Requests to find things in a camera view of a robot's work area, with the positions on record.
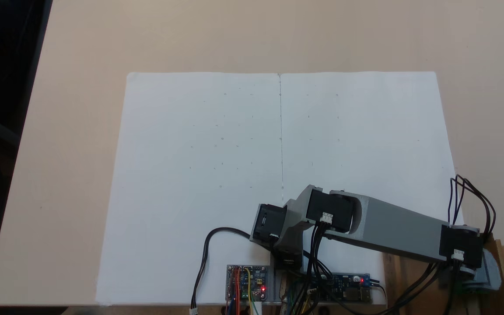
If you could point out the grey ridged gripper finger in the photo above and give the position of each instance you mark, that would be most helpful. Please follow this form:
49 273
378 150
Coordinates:
490 273

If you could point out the blue circuit board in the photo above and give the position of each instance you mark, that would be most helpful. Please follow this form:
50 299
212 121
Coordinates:
344 288

